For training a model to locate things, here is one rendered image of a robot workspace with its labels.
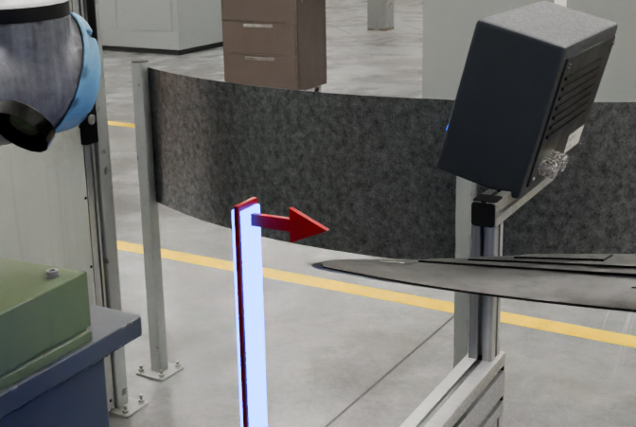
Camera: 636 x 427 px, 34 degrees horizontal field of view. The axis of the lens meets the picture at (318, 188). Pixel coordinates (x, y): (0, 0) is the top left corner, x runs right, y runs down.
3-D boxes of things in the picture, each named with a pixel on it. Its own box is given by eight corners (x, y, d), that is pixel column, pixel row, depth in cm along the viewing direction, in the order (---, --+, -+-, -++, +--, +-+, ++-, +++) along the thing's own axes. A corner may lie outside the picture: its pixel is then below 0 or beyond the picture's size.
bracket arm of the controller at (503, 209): (495, 229, 117) (495, 204, 116) (469, 225, 118) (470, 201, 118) (554, 180, 137) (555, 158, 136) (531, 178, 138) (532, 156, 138)
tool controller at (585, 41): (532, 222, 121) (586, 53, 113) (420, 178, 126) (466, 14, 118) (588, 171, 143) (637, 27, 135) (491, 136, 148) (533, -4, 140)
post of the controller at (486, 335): (491, 363, 121) (496, 203, 116) (468, 358, 123) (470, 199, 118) (500, 353, 124) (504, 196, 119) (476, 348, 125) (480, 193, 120)
